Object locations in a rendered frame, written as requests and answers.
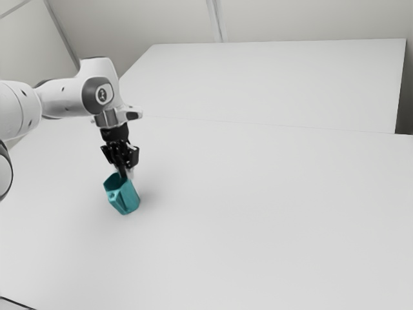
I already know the teal faceted mug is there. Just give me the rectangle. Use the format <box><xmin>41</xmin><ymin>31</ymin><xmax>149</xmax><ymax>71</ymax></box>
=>
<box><xmin>103</xmin><ymin>172</ymin><xmax>141</xmax><ymax>216</ymax></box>

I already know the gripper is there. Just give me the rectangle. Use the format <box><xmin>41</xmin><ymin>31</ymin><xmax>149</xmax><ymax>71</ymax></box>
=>
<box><xmin>99</xmin><ymin>124</ymin><xmax>141</xmax><ymax>181</ymax></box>

